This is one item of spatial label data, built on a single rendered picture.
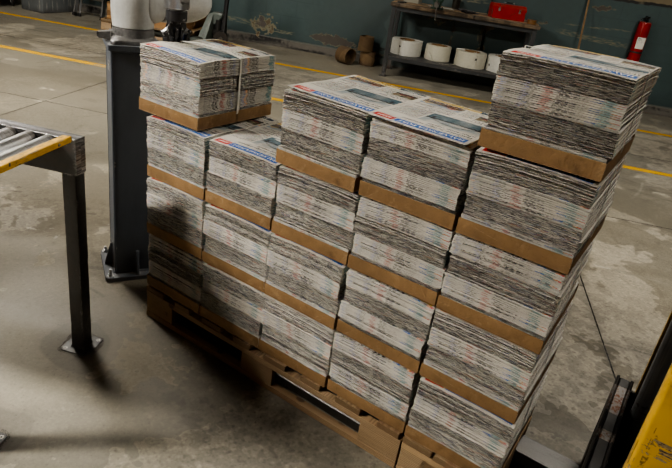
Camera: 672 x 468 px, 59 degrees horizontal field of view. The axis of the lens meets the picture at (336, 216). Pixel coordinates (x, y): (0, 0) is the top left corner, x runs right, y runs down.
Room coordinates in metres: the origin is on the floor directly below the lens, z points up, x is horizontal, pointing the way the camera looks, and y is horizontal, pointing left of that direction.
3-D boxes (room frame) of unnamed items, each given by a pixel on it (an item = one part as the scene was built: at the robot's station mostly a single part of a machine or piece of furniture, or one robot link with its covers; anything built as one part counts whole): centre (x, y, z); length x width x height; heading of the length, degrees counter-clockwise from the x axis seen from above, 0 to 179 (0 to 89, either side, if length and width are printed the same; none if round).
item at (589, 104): (1.45, -0.52, 0.65); 0.39 x 0.30 x 1.29; 149
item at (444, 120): (1.59, -0.26, 1.06); 0.37 x 0.28 x 0.01; 149
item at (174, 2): (2.15, 0.66, 1.19); 0.09 x 0.09 x 0.06
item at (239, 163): (1.82, 0.10, 0.42); 1.17 x 0.39 x 0.83; 59
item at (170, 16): (2.15, 0.66, 1.12); 0.08 x 0.07 x 0.09; 149
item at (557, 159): (1.45, -0.52, 0.63); 0.38 x 0.29 x 0.97; 149
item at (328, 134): (1.75, -0.02, 0.95); 0.38 x 0.29 x 0.23; 148
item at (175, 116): (1.98, 0.57, 0.86); 0.29 x 0.16 x 0.04; 60
